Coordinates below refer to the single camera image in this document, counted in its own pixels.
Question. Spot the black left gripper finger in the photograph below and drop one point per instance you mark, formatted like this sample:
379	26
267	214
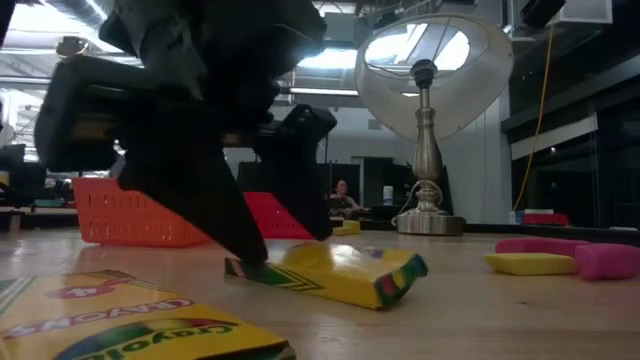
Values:
200	190
305	165

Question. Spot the yellow crayon box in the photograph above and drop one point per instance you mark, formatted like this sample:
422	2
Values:
100	320
340	280

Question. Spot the yellow eraser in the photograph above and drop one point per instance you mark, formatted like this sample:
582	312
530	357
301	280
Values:
530	264

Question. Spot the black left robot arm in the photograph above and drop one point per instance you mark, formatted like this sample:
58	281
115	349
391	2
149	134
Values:
225	40

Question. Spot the person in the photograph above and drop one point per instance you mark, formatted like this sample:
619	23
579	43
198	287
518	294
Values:
342	192

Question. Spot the black partition panel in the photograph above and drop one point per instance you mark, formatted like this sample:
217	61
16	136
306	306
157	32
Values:
247	177

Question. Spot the red plastic basket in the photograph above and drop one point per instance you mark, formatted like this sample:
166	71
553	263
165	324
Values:
272	217

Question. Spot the black yellow ceiling reel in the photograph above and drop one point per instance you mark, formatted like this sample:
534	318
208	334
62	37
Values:
71	46

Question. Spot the yellow block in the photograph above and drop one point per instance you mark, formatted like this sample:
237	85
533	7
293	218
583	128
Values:
347	228

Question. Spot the white cylinder container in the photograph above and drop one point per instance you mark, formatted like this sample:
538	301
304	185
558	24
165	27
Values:
388	195

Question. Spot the black monitor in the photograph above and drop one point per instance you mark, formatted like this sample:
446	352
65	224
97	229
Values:
11	157

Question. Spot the orange plastic basket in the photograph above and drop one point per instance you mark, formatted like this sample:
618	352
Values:
110	215

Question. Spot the silver table lamp white shade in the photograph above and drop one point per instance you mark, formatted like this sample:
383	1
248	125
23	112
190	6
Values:
427	160

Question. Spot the red box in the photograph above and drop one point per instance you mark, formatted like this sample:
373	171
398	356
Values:
545	219

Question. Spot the white ceiling unit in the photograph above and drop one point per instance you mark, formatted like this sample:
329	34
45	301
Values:
585	11

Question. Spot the black aluminium table frame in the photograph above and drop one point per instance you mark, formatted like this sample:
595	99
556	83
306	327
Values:
550	234

